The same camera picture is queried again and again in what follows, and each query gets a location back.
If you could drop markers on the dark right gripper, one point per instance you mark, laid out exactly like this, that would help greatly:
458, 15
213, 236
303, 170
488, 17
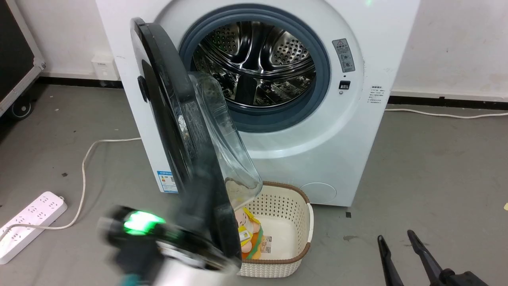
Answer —
462, 279

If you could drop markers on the left gripper, green band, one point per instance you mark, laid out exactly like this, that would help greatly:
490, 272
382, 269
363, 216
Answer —
139, 242

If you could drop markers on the black round washing machine door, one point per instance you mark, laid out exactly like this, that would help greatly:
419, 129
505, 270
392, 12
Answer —
166, 99

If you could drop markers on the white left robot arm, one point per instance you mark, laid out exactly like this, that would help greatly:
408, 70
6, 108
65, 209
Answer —
178, 278

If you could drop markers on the white front-load washing machine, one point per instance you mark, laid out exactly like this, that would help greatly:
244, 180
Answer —
357, 139

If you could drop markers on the black door latch slot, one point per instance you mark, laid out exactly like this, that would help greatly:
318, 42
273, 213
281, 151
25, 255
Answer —
344, 85

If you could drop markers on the grey rubber door gasket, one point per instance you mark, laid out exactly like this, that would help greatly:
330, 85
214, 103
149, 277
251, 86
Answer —
278, 119

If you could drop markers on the blue white energy label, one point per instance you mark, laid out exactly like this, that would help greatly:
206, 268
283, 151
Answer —
167, 182

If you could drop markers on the plush doll with yellow clothes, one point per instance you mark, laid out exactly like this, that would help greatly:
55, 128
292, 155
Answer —
247, 228

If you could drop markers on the round white filter cover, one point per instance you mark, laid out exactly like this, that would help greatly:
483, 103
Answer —
317, 193

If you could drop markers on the white power strip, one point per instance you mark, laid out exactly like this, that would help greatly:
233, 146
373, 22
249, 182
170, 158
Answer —
27, 222

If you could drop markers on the cream woven laundry basket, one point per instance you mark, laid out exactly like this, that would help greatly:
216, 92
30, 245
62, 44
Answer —
287, 238

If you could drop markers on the paper label inside basket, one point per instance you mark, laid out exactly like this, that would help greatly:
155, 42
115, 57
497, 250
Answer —
266, 244

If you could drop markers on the small printed text label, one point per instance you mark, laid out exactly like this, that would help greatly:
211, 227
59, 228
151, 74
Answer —
377, 94

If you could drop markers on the black caster wheel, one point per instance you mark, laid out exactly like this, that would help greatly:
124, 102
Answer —
22, 109

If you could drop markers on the grey warning sticker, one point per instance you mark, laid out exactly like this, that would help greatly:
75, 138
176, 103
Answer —
343, 55

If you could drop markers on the steel perforated washer drum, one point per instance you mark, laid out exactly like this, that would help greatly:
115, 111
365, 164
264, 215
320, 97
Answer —
254, 51

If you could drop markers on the black flight case, metal edges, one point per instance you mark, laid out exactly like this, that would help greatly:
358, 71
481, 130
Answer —
14, 51

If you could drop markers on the white wall socket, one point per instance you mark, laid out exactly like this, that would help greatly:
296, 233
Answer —
105, 68

